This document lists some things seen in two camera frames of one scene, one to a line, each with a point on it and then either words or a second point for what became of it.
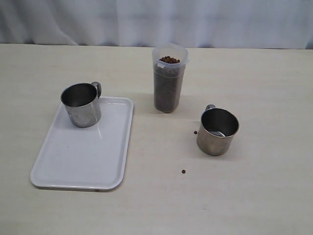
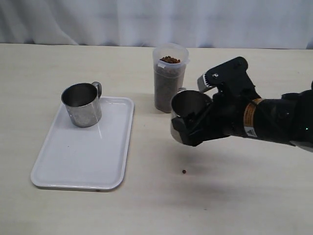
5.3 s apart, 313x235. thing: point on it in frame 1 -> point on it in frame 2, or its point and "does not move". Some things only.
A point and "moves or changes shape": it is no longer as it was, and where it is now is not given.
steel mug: (217, 127) moves or changes shape
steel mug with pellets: (82, 101) does not move
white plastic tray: (94, 157) does not move
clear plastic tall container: (169, 61) does not move
